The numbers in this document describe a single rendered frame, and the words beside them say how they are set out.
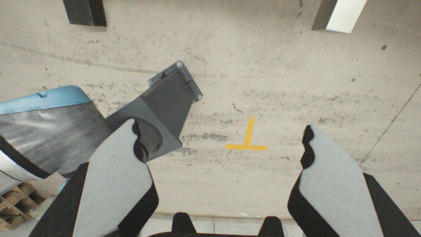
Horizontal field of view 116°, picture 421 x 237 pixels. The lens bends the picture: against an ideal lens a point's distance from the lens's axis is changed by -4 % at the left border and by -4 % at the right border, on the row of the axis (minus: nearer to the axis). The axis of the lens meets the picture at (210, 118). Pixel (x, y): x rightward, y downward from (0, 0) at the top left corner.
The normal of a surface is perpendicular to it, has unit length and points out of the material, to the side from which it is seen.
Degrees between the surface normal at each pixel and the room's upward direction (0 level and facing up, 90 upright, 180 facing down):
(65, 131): 60
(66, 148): 53
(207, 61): 0
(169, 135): 0
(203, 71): 0
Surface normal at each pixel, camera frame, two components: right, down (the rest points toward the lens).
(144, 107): -0.04, 0.51
